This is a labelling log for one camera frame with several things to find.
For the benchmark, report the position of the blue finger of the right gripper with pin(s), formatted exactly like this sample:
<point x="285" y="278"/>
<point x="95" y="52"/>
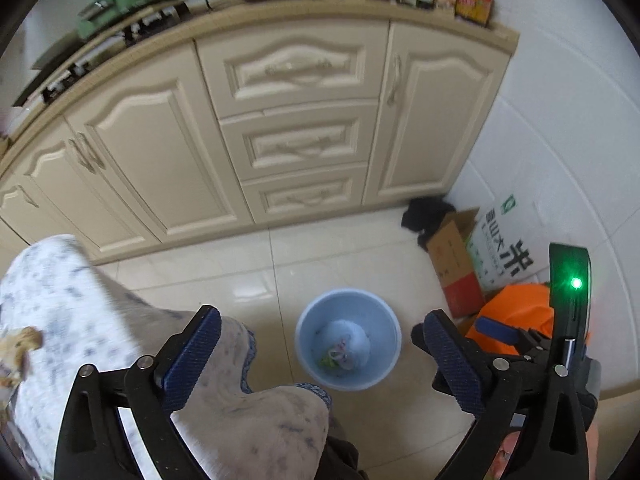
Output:
<point x="439" y="383"/>
<point x="497" y="331"/>

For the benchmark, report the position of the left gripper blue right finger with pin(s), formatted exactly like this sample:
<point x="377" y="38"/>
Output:
<point x="462" y="363"/>

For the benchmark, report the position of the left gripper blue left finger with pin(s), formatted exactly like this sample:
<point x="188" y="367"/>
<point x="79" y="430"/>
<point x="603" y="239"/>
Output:
<point x="182" y="359"/>

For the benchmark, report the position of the brown bun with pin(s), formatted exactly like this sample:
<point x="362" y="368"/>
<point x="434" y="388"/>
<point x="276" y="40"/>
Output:
<point x="15" y="344"/>

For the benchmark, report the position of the light blue trash bin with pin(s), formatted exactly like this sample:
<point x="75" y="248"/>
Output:
<point x="348" y="339"/>

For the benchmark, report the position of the lower kitchen cabinets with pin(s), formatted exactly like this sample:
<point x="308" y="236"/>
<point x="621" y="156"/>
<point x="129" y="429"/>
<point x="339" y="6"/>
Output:
<point x="253" y="115"/>

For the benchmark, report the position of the orange plastic bag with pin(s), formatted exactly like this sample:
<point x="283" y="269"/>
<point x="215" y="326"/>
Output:
<point x="523" y="306"/>

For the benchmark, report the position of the cardboard box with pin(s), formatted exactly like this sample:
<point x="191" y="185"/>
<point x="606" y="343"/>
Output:
<point x="453" y="263"/>

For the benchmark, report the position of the white rice bag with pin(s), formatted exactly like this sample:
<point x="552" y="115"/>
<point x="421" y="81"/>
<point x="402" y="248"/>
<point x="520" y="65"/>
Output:
<point x="507" y="245"/>

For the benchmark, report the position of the round table with floral cloth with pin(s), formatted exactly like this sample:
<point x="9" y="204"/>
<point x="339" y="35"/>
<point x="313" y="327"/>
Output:
<point x="88" y="406"/>

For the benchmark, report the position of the black cloth on floor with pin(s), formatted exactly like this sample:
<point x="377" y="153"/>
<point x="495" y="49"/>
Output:
<point x="424" y="216"/>

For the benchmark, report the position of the black gas stove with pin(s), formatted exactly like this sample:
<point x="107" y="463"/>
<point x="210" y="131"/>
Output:
<point x="72" y="58"/>

